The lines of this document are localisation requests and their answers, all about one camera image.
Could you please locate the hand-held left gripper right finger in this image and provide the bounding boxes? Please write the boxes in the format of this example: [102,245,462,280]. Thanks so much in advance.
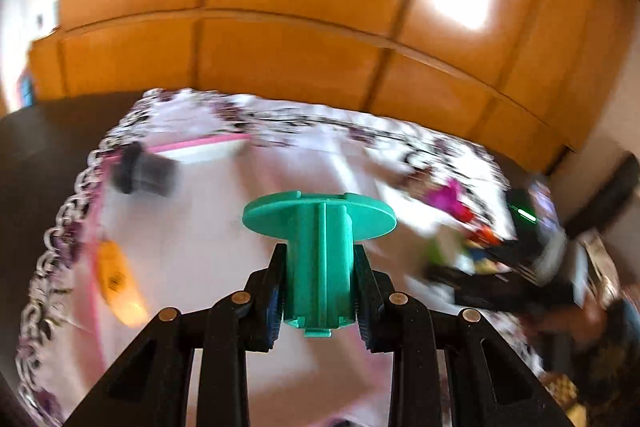
[354,244,576,427]

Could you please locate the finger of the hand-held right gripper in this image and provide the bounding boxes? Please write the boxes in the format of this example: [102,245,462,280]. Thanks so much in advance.
[425,263,576,309]
[467,238,543,275]

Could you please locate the green and white plug adapter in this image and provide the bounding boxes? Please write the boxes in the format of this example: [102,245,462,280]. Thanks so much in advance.
[425,239,462,268]

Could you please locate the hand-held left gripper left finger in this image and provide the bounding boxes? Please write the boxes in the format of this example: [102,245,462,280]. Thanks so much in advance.
[65,243,288,427]

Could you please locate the magenta plastic spool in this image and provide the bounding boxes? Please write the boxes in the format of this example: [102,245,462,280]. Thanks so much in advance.
[427,179,468,212]

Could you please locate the teal plastic spool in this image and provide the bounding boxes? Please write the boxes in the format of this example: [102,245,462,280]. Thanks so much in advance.
[241,191,397,339]

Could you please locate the orange linked cubes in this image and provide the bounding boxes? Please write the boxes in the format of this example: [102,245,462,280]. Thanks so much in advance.
[470,227,499,246]

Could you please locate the dark grey spool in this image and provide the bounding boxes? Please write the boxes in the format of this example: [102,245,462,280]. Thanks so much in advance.
[111,142,178,198]

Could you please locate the yellow toy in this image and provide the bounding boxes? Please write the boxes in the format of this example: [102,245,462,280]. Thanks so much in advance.
[95,239,151,328]

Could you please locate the white embroidered floral tablecloth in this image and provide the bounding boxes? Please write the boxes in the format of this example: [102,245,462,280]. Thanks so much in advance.
[15,87,546,427]

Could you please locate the pink tray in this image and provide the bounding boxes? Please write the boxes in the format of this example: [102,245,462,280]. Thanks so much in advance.
[90,133,401,427]

